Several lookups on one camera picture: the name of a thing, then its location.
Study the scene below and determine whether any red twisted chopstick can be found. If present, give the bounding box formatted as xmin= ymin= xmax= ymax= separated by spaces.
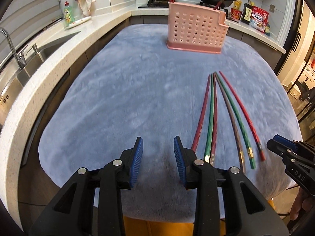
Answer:
xmin=191 ymin=75 xmax=211 ymax=152

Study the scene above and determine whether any bright red chopstick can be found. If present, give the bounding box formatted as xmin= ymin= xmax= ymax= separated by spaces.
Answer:
xmin=219 ymin=70 xmax=267 ymax=162

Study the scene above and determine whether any green gold-banded chopstick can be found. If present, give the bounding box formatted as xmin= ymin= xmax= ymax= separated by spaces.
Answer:
xmin=219 ymin=76 xmax=256 ymax=169

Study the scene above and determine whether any maroon chopstick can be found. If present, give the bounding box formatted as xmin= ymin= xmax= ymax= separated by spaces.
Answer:
xmin=210 ymin=73 xmax=218 ymax=166

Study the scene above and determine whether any brown chopstick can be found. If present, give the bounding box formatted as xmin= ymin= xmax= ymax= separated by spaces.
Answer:
xmin=214 ymin=73 xmax=246 ymax=173

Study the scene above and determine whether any blue fleece table mat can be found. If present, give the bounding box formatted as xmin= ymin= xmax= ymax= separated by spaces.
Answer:
xmin=38 ymin=25 xmax=302 ymax=223

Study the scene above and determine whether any pink perforated utensil holder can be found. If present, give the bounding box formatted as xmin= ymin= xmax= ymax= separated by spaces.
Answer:
xmin=167 ymin=2 xmax=229 ymax=54

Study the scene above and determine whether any small blue yellow container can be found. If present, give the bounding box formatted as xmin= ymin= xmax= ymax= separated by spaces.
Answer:
xmin=264 ymin=23 xmax=270 ymax=36

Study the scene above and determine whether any steel sink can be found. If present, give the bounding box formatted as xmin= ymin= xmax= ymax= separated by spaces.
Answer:
xmin=1 ymin=33 xmax=77 ymax=126

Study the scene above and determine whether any red cereal bag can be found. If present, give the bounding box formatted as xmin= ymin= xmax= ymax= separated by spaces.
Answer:
xmin=249 ymin=6 xmax=269 ymax=32

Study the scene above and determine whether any chrome faucet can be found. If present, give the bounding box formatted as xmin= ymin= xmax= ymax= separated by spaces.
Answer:
xmin=1 ymin=27 xmax=44 ymax=70

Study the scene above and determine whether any green dish soap bottle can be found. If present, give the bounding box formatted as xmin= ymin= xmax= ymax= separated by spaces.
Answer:
xmin=64 ymin=1 xmax=75 ymax=26

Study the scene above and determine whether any dark soy sauce bottle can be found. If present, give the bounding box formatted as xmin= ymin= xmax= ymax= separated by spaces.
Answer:
xmin=240 ymin=0 xmax=254 ymax=25

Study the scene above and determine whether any black gas hob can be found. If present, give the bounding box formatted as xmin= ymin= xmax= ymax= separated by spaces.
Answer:
xmin=139 ymin=0 xmax=215 ymax=8

